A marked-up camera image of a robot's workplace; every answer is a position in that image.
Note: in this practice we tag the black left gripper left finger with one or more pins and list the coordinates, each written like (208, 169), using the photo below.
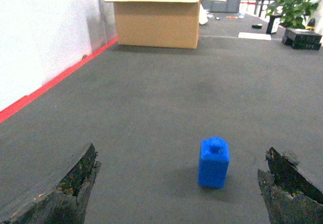
(60, 196)

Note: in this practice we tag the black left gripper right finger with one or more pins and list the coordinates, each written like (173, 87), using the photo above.
(289, 196)

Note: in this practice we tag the blue plastic block part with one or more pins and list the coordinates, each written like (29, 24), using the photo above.
(214, 159)

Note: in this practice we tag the black stacked cases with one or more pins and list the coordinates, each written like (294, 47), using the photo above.
(302, 39)

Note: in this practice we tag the white flat sheet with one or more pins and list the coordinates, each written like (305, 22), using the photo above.
(255, 36)

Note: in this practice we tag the black white small bin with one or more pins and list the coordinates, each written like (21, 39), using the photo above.
(273, 24)

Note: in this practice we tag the green potted plant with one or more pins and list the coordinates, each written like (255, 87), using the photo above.
(294, 13)

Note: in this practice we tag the large cardboard box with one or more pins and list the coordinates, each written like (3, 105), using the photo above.
(157, 23)

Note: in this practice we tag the grey plastic crate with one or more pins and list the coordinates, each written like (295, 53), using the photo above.
(221, 6)

